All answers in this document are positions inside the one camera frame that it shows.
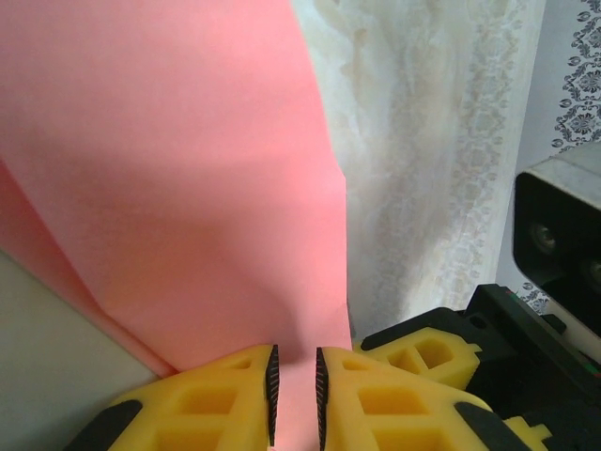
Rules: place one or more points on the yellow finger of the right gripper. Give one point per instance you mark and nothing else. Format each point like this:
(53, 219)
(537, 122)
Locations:
(422, 357)
(528, 434)

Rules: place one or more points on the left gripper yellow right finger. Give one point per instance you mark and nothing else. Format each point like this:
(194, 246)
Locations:
(375, 409)

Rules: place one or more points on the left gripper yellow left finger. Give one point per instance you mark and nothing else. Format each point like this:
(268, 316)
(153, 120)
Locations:
(211, 404)

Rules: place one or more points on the pink red cloth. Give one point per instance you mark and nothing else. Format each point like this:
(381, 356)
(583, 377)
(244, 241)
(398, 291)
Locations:
(164, 164)

